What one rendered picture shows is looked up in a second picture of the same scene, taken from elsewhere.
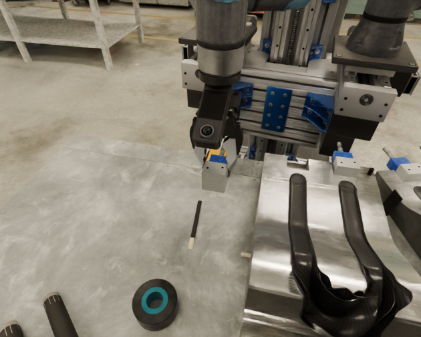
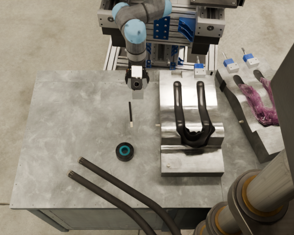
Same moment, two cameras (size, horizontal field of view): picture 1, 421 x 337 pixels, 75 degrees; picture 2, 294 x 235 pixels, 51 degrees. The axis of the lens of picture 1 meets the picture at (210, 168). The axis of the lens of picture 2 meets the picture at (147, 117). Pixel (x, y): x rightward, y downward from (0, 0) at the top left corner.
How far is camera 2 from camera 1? 83 cm
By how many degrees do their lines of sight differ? 20
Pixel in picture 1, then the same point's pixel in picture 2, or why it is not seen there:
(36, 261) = (62, 147)
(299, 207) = (178, 99)
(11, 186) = not seen: outside the picture
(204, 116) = (134, 78)
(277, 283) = (171, 134)
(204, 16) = (130, 46)
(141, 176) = (92, 93)
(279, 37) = not seen: outside the picture
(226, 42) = (139, 52)
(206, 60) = (132, 57)
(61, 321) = (92, 165)
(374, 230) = (210, 104)
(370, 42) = not seen: outside the picture
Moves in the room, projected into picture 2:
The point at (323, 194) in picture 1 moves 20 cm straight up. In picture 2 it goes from (189, 90) to (195, 63)
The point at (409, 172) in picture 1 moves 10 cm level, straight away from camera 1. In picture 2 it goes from (231, 69) to (239, 55)
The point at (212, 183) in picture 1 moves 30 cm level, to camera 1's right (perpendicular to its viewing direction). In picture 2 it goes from (137, 96) to (201, 84)
